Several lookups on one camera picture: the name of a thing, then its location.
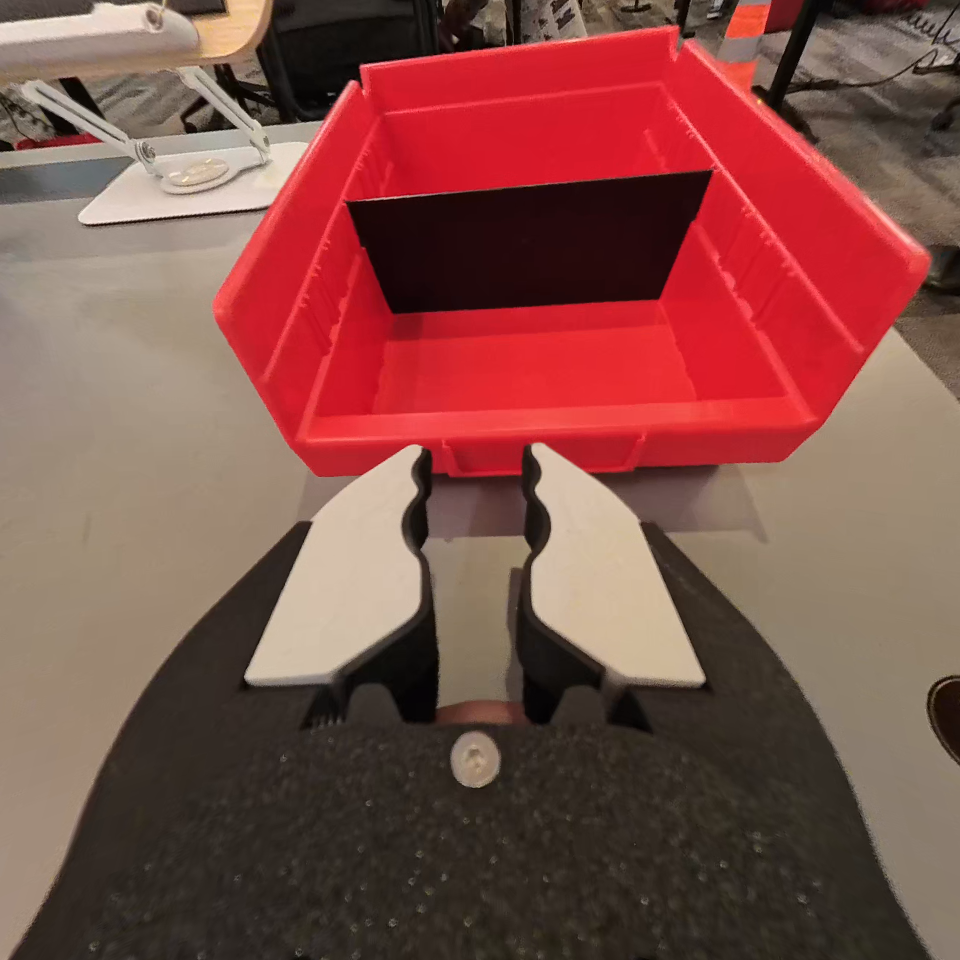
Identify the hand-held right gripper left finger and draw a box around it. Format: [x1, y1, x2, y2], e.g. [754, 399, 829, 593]
[243, 444, 438, 725]

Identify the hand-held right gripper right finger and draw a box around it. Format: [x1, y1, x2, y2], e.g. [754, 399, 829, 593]
[519, 442, 708, 727]

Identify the red plastic bin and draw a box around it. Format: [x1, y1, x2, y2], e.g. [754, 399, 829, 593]
[212, 26, 933, 480]

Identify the black bin divider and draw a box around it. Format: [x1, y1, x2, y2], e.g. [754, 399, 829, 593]
[345, 170, 715, 316]

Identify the white folding stand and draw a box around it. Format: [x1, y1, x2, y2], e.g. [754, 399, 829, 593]
[0, 0, 311, 228]

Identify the black mesh office chair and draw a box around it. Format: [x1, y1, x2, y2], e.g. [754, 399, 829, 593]
[258, 0, 442, 123]

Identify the orange traffic cone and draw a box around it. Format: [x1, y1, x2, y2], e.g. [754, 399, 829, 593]
[716, 0, 775, 95]

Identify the printed paper poster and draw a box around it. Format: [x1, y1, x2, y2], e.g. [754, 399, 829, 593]
[519, 0, 588, 48]

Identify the wood-framed black board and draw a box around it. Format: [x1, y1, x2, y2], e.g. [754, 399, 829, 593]
[0, 0, 273, 80]

